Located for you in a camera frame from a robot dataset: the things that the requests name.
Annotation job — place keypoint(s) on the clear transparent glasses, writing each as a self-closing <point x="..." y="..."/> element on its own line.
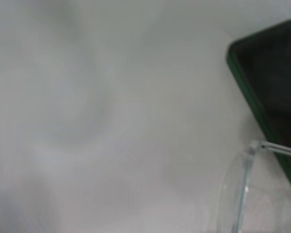
<point x="247" y="167"/>

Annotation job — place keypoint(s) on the green glasses case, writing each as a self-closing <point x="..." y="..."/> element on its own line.
<point x="274" y="80"/>

